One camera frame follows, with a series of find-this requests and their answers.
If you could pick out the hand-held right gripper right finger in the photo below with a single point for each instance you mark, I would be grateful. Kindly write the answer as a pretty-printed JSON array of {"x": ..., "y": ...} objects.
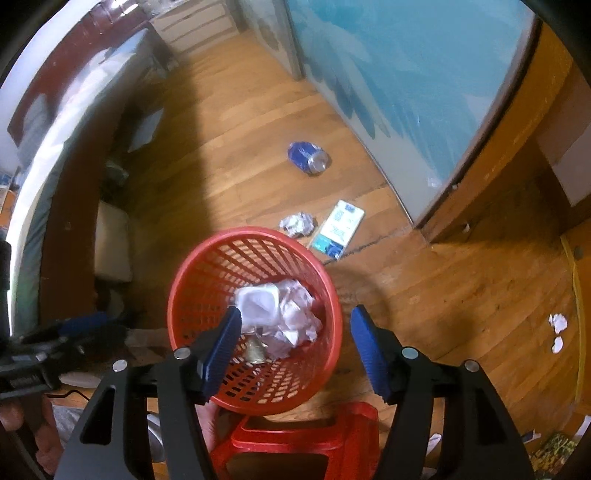
[{"x": 369, "y": 350}]

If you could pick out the red plastic stool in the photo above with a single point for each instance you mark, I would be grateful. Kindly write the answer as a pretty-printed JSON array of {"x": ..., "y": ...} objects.
[{"x": 300, "y": 438}]

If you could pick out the crumpled paper ball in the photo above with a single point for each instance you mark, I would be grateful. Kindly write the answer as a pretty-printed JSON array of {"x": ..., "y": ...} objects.
[{"x": 298, "y": 224}]

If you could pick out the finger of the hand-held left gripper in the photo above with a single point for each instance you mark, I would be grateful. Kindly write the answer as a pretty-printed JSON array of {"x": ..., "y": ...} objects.
[
  {"x": 85, "y": 323},
  {"x": 97, "y": 339}
]

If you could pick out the blue white packet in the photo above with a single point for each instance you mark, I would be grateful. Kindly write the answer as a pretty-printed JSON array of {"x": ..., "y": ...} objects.
[{"x": 337, "y": 228}]

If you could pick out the person's left hand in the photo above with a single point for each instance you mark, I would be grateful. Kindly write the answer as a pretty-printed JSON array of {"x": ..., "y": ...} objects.
[{"x": 14, "y": 417}]

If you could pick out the white paper scrap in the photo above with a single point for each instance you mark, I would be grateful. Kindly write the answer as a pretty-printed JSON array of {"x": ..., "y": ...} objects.
[
  {"x": 557, "y": 345},
  {"x": 558, "y": 322}
]

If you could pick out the dark wooden bed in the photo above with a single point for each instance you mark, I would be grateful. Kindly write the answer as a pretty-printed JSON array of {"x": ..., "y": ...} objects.
[{"x": 69, "y": 207}]

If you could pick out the white plastic container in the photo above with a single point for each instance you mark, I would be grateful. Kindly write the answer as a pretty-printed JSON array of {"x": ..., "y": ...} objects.
[{"x": 256, "y": 304}]

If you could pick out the crushed blue can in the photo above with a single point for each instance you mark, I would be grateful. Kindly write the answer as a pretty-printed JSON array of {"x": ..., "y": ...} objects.
[{"x": 309, "y": 157}]

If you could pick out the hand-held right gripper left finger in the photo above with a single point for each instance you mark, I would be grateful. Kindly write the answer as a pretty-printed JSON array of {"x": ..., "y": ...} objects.
[{"x": 224, "y": 350}]

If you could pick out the colourful printed book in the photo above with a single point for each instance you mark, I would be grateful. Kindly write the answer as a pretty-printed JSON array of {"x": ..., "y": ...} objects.
[{"x": 554, "y": 452}]

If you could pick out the light wooden nightstand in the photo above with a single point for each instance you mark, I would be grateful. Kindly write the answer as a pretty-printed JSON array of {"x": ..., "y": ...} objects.
[{"x": 198, "y": 23}]

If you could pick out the floral glass wardrobe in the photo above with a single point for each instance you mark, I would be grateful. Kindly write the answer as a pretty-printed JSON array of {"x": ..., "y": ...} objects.
[{"x": 392, "y": 69}]

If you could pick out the cream storage box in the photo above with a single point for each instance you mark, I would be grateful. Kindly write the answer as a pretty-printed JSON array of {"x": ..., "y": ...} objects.
[{"x": 113, "y": 244}]

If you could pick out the wooden cabinet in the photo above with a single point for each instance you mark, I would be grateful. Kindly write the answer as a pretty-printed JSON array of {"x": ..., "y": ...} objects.
[{"x": 531, "y": 138}]

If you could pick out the red plastic mesh basket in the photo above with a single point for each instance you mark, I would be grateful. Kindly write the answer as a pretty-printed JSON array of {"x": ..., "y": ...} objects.
[{"x": 198, "y": 277}]

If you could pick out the white paper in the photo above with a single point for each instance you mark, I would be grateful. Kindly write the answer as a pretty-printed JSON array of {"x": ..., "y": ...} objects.
[{"x": 300, "y": 318}]

